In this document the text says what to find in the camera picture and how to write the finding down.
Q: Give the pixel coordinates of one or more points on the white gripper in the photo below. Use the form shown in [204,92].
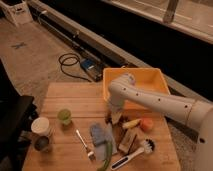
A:
[116,113]

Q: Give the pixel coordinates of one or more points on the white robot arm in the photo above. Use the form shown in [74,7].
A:
[196,114]

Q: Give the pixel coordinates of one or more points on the yellow plastic tray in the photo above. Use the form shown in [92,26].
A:
[151,79]

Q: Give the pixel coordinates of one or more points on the yellow banana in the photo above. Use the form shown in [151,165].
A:
[131,124]

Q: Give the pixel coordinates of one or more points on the blue grey cloth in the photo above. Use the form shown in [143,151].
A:
[100,136]

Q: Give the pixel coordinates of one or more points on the wooden block brush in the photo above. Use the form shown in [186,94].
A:
[127,141]

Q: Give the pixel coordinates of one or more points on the green vegetable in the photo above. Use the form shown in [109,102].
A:
[109,149]

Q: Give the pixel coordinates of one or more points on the orange fruit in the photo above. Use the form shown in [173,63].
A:
[146,124]

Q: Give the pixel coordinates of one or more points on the silver fork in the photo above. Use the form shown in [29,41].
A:
[89,152]

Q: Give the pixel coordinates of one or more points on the white dish brush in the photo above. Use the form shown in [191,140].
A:
[146,146]

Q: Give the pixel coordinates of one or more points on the green cup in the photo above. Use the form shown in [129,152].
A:
[64,116]

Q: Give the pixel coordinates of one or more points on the blue box on floor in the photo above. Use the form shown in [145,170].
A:
[87,64]

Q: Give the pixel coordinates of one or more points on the white paper cup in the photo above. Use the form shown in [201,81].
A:
[41,126]

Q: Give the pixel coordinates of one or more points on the dark grey cup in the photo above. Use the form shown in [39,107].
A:
[42,144]

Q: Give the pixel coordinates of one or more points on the black chair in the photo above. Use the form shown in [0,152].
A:
[15,113]

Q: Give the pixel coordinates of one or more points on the white storage box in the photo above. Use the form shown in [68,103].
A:
[17,14]

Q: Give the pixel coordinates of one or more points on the metal floor rail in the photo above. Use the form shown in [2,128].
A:
[85,42]

